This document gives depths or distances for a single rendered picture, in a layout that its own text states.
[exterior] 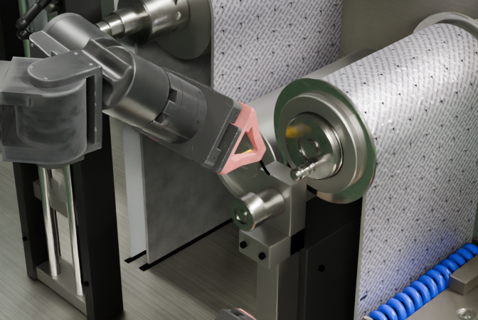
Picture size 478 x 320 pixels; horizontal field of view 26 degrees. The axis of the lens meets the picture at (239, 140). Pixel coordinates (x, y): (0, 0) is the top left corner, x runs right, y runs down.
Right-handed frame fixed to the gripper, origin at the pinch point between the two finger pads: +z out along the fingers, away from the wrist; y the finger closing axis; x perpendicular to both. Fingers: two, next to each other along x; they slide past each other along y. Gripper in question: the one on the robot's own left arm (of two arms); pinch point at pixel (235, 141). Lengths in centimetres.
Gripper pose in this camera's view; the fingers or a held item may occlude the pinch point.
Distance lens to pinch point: 102.4
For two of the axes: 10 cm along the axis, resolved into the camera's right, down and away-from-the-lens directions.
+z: 5.5, 2.8, 7.9
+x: 4.5, -9.0, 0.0
